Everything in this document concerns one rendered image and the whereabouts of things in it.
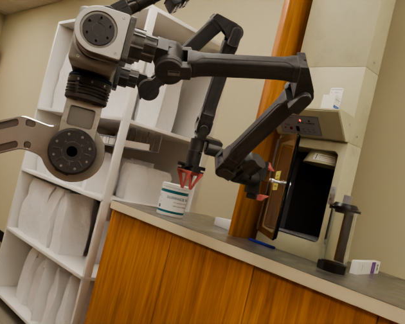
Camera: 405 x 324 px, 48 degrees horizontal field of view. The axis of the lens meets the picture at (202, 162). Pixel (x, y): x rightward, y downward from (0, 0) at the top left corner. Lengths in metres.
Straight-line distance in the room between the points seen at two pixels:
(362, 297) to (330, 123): 0.68
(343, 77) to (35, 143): 1.17
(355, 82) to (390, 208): 0.61
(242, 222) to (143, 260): 0.47
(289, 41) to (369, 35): 0.35
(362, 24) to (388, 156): 0.62
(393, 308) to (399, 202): 0.87
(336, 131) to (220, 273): 0.69
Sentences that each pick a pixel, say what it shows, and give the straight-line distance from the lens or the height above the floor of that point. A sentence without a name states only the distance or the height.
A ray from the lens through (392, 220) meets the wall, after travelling 2.15.
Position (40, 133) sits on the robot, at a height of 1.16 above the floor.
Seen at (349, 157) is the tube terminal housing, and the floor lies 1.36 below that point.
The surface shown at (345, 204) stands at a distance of 1.64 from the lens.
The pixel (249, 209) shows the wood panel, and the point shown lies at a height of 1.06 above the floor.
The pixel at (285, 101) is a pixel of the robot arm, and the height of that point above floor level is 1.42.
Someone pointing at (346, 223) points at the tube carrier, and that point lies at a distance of 1.63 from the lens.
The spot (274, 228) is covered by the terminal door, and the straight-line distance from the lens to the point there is 1.67.
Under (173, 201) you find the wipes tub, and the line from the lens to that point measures 2.10.
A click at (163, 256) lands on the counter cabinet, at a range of 1.96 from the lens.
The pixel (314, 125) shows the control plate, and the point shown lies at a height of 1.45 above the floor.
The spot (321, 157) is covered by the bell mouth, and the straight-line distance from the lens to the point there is 1.88.
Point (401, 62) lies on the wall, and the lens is 2.32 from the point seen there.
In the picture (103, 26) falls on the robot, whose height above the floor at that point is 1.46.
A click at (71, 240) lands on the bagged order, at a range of 2.89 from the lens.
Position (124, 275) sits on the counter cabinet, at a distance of 2.17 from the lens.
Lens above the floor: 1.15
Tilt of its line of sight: 2 degrees up
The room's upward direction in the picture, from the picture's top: 14 degrees clockwise
